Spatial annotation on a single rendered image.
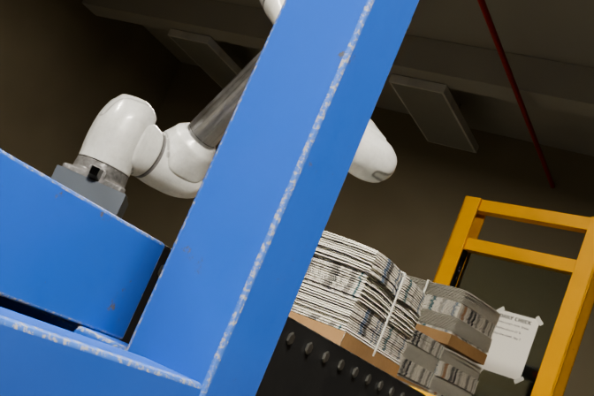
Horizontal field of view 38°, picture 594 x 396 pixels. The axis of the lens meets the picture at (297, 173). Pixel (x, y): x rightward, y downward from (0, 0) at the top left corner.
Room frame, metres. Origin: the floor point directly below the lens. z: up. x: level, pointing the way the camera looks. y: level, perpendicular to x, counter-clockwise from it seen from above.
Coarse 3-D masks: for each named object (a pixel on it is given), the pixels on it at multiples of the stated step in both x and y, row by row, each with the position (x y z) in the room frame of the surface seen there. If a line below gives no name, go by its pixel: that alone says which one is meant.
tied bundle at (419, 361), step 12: (420, 336) 3.12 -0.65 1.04; (408, 348) 3.11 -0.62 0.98; (420, 348) 3.16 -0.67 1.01; (432, 348) 3.19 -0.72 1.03; (408, 360) 3.11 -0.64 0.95; (420, 360) 3.17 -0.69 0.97; (432, 360) 3.21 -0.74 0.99; (408, 372) 3.13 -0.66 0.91; (420, 372) 3.17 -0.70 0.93; (432, 372) 3.24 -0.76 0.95; (420, 384) 3.20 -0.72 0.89
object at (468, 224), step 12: (468, 204) 3.99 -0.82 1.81; (468, 216) 3.97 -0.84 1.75; (480, 216) 4.02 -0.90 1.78; (456, 228) 4.00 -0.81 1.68; (468, 228) 3.95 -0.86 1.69; (480, 228) 4.01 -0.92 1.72; (456, 240) 3.98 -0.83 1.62; (456, 252) 3.97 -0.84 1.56; (444, 264) 4.00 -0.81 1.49; (456, 264) 3.95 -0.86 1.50; (444, 276) 3.98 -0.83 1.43; (456, 276) 3.98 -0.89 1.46
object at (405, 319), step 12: (408, 288) 1.91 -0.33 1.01; (408, 300) 1.93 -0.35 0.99; (420, 300) 1.99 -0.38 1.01; (396, 312) 1.90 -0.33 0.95; (408, 312) 1.97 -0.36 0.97; (396, 324) 1.92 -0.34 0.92; (408, 324) 1.99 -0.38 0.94; (384, 336) 1.91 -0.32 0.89; (396, 336) 1.96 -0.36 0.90; (408, 336) 2.01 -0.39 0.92; (384, 348) 1.92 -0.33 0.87; (396, 348) 1.98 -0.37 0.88; (396, 360) 2.00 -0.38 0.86
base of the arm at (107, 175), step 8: (80, 160) 2.33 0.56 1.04; (88, 160) 2.32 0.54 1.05; (96, 160) 2.32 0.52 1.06; (72, 168) 2.30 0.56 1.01; (80, 168) 2.31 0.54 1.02; (88, 168) 2.31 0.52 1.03; (96, 168) 2.31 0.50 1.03; (104, 168) 2.32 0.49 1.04; (112, 168) 2.33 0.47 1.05; (88, 176) 2.30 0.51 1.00; (96, 176) 2.27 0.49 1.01; (104, 176) 2.31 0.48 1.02; (112, 176) 2.33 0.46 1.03; (120, 176) 2.35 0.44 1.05; (104, 184) 2.31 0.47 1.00; (112, 184) 2.31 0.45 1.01; (120, 184) 2.36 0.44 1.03
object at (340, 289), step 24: (336, 240) 1.75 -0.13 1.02; (312, 264) 1.77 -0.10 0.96; (336, 264) 1.75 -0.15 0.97; (360, 264) 1.72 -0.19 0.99; (384, 264) 1.75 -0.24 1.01; (312, 288) 1.76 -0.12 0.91; (336, 288) 1.73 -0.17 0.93; (360, 288) 1.71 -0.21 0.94; (384, 288) 1.80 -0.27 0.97; (312, 312) 1.75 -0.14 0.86; (336, 312) 1.73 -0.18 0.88; (360, 312) 1.74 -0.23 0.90; (360, 336) 1.78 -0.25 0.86
